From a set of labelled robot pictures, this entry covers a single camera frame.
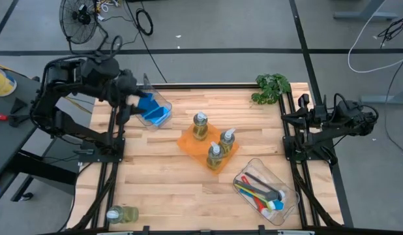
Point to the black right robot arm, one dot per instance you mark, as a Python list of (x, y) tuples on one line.
[(351, 125)]

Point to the clear plastic bin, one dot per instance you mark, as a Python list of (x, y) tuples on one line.
[(286, 209), (165, 107)]

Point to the grey desk leg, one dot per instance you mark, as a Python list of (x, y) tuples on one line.
[(364, 15)]

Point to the blue dish brush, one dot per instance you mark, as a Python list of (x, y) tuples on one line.
[(278, 205)]

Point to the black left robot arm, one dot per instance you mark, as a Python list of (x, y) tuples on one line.
[(58, 75)]

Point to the black spare gripper finger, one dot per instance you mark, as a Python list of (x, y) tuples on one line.
[(17, 120), (18, 106)]

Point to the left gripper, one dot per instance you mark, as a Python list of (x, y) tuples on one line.
[(126, 86)]

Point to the blue kitchen sponge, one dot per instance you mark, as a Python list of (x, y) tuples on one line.
[(154, 114), (148, 102), (162, 120)]

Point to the black aluminium rig frame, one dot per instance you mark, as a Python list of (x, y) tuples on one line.
[(221, 86)]

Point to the grey desk foot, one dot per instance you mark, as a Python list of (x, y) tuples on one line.
[(384, 99)]

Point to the red dish brush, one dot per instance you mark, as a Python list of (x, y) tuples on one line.
[(250, 187)]

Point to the dark grey side table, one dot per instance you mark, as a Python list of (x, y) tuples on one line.
[(6, 140)]

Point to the green potted plant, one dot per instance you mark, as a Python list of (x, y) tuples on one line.
[(271, 88)]

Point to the yellow-green pump soap bottle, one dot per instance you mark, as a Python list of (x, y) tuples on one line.
[(200, 129), (126, 214), (227, 142), (214, 158)]

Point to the grey dish brush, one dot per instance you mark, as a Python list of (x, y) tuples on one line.
[(261, 182), (253, 189)]

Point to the black floor fan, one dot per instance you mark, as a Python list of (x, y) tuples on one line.
[(78, 19)]

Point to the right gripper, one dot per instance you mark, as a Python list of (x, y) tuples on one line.
[(320, 115)]

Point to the green dish brush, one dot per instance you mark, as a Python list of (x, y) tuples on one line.
[(250, 194)]

